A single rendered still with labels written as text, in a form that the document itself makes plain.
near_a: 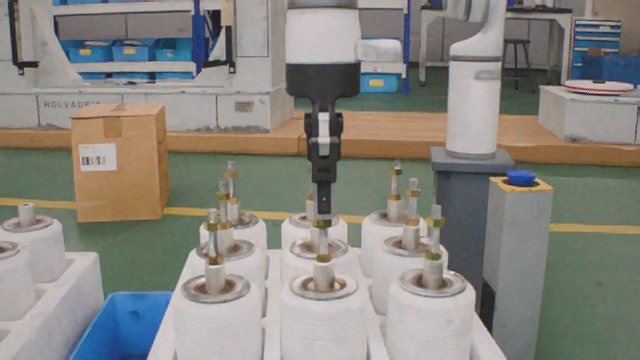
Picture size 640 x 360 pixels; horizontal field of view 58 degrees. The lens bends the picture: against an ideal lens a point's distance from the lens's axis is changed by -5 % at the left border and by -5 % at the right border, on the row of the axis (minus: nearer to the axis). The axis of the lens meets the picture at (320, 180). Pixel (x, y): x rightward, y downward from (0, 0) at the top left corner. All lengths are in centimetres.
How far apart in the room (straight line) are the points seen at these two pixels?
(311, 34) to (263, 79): 214
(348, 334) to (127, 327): 48
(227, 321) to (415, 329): 20
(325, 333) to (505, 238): 33
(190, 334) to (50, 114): 250
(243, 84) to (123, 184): 112
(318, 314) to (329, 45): 27
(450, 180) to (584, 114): 165
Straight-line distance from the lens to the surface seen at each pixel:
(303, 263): 74
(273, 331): 73
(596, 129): 271
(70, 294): 91
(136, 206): 178
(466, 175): 108
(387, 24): 892
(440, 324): 65
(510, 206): 86
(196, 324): 64
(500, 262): 88
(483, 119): 109
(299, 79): 58
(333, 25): 58
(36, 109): 312
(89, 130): 175
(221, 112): 271
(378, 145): 254
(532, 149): 258
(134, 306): 101
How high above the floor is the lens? 52
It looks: 14 degrees down
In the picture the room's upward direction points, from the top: straight up
